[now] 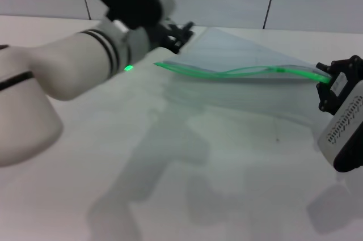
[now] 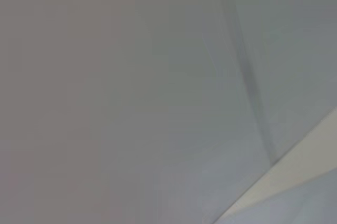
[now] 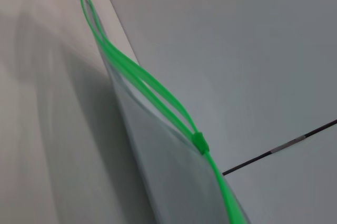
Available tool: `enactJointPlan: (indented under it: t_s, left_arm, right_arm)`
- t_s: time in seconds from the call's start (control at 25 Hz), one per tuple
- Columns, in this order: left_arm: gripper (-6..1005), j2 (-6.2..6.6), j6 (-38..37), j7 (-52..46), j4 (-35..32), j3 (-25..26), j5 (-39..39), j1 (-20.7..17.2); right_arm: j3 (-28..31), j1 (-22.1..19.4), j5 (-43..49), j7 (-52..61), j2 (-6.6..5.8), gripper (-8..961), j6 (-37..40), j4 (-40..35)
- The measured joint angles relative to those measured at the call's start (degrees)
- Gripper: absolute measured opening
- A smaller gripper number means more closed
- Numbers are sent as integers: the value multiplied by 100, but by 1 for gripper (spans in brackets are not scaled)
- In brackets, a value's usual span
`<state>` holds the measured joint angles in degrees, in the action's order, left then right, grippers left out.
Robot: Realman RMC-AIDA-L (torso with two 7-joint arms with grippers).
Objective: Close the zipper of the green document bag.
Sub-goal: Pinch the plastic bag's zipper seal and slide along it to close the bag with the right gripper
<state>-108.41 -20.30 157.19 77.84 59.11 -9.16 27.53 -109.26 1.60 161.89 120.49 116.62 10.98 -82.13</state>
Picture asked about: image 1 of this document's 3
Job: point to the translucent green-zip document bag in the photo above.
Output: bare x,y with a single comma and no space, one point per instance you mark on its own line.
227,54

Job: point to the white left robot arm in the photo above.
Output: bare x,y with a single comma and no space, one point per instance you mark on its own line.
71,65

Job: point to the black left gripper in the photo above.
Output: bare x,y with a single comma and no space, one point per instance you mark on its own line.
164,35

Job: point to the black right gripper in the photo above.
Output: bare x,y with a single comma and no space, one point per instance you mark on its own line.
344,73

